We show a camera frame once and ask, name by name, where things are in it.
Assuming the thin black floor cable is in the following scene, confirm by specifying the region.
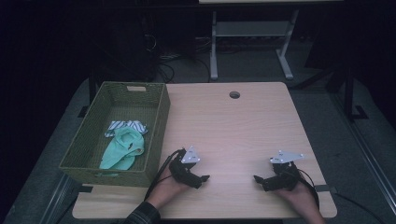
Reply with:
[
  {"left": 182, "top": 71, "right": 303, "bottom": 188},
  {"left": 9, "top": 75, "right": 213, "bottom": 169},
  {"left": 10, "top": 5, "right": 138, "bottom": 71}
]
[{"left": 334, "top": 192, "right": 379, "bottom": 224}]

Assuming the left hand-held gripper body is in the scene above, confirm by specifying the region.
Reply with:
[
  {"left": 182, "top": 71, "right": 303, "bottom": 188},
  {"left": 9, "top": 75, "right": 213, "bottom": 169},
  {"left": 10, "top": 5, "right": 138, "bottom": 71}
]
[{"left": 169, "top": 145, "right": 201, "bottom": 182}]

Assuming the right hand-held gripper black cable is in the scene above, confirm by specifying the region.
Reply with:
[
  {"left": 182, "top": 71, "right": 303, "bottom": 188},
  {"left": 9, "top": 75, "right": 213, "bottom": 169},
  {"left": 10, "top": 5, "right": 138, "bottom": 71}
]
[{"left": 295, "top": 168, "right": 320, "bottom": 210}]

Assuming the black metal stand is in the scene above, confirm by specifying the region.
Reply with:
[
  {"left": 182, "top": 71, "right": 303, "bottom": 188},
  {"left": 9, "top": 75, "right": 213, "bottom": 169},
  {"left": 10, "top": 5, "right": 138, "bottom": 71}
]
[{"left": 323, "top": 63, "right": 370, "bottom": 122}]

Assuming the green woven basket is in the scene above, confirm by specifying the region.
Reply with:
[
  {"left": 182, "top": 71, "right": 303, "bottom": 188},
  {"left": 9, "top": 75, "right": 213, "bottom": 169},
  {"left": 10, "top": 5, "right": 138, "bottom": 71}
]
[{"left": 59, "top": 81, "right": 171, "bottom": 189}]

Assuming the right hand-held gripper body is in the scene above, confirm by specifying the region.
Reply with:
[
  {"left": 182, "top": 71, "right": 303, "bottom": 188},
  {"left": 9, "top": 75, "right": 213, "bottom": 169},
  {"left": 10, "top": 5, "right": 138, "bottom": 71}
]
[{"left": 269, "top": 149, "right": 305, "bottom": 191}]

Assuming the hand-held gripper black cable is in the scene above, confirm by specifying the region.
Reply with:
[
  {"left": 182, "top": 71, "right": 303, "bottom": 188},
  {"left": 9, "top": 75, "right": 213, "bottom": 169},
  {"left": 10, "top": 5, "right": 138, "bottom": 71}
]
[
  {"left": 144, "top": 148, "right": 187, "bottom": 201},
  {"left": 295, "top": 168, "right": 320, "bottom": 210}
]

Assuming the tangle of black floor cables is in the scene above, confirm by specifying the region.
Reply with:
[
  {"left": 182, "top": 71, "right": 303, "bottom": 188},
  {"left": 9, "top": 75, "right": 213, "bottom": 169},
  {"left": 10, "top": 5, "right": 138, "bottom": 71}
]
[{"left": 153, "top": 52, "right": 211, "bottom": 84}]

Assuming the aluminium floor rail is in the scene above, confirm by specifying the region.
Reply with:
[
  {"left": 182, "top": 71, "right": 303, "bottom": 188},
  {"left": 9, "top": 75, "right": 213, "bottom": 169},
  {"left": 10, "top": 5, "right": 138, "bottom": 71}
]
[
  {"left": 330, "top": 92, "right": 396, "bottom": 217},
  {"left": 40, "top": 173, "right": 75, "bottom": 224}
]

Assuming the mint green striped pet shirt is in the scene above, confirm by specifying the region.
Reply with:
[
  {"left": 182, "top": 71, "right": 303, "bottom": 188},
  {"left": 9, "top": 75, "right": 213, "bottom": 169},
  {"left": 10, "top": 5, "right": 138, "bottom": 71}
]
[{"left": 98, "top": 119, "right": 149, "bottom": 171}]

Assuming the left hand-held gripper black cable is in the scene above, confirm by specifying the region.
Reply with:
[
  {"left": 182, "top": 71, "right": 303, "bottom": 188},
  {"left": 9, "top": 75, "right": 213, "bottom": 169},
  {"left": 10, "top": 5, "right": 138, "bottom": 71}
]
[{"left": 144, "top": 148, "right": 187, "bottom": 201}]

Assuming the grey metal table frame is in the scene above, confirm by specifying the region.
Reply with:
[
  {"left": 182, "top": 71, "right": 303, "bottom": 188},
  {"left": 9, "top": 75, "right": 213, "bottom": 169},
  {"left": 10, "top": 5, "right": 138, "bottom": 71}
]
[{"left": 209, "top": 8, "right": 300, "bottom": 81}]

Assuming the person's right hand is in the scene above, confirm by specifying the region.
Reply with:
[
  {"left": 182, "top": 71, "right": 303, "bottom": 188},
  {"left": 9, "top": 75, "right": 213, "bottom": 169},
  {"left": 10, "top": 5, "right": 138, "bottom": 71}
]
[{"left": 275, "top": 183, "right": 318, "bottom": 215}]

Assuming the person's left hand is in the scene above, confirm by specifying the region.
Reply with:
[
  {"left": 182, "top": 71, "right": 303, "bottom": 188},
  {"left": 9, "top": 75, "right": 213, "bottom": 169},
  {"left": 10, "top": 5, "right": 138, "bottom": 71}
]
[{"left": 146, "top": 169, "right": 191, "bottom": 210}]

